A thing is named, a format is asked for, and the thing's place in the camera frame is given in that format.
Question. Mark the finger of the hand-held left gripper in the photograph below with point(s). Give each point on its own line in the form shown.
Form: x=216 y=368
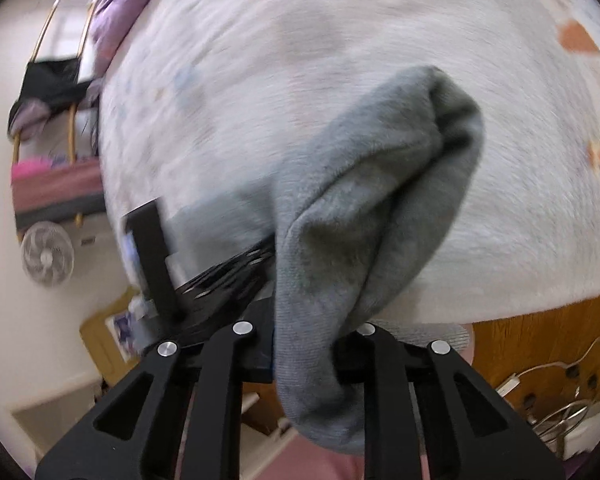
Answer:
x=230 y=265
x=220 y=305

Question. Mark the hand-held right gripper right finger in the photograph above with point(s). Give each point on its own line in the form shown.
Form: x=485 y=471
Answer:
x=377 y=360

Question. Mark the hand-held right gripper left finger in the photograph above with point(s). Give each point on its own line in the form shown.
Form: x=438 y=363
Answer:
x=260 y=357

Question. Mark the grey knitted sock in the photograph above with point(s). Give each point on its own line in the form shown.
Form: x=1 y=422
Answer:
x=360 y=220

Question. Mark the yellow box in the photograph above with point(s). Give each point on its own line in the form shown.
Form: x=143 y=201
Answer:
x=100 y=345

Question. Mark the white electric fan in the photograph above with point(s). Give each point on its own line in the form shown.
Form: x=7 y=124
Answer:
x=47 y=255

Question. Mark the maroon striped cloth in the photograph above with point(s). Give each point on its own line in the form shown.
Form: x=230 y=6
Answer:
x=60 y=195

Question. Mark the person's pink clothing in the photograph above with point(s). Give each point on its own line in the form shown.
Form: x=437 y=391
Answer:
x=325 y=462

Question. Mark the pink cloth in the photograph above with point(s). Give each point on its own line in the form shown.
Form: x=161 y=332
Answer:
x=30 y=166

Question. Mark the wooden ladder rack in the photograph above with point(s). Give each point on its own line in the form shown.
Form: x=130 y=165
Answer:
x=72 y=125

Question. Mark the lavender cloth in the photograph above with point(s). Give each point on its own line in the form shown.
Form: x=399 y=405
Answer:
x=27 y=117

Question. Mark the black cloth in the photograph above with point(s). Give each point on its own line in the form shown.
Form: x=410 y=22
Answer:
x=50 y=82

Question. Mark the floral printed bed sheet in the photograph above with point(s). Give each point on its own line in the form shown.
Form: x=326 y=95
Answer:
x=290 y=60

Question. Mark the purple floral quilt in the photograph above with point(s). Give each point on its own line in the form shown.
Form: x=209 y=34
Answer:
x=125 y=5

